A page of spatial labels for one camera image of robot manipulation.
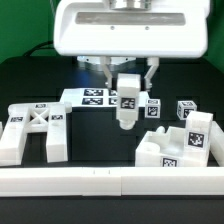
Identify white tagged cube far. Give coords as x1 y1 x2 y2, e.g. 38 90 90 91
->
177 100 197 120

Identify white front obstacle bar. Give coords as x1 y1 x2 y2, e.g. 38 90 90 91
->
0 167 224 197

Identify white base tag plate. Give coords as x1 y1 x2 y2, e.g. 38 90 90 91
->
59 87 150 109

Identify white chair back frame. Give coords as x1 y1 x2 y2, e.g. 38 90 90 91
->
0 102 72 166

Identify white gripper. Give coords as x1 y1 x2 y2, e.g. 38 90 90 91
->
54 0 211 91

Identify white right obstacle bar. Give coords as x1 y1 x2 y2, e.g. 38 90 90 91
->
210 121 224 167

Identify white tagged cube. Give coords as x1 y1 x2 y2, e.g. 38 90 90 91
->
145 99 161 118
177 100 197 120

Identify white tagged cube near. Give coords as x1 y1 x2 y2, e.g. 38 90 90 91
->
145 99 161 118

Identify white chair seat part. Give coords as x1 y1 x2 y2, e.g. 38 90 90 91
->
135 126 209 167

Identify black cable with connector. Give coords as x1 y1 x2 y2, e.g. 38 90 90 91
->
22 39 56 58

